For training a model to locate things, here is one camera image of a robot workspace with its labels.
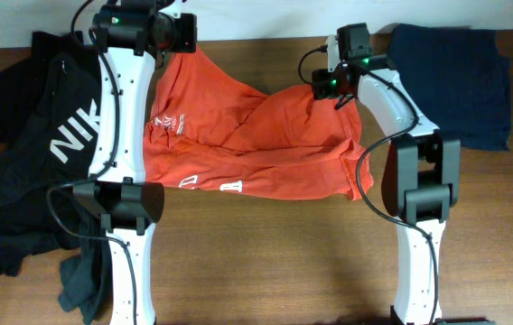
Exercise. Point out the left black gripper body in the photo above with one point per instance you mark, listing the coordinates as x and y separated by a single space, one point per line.
181 32

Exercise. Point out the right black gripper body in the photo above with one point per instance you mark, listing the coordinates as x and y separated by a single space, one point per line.
330 84

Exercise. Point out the red soccer t-shirt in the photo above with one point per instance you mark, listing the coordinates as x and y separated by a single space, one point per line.
208 131

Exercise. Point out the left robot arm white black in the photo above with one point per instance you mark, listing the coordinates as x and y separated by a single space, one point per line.
129 37

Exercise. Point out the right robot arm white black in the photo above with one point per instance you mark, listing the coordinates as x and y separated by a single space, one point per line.
420 181

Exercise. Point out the folded navy blue shirt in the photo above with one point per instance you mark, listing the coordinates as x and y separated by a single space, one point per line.
458 79

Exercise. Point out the black mesh garment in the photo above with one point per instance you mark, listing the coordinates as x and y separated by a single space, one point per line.
22 84

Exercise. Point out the black Nike t-shirt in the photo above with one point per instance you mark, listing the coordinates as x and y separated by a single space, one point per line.
56 146

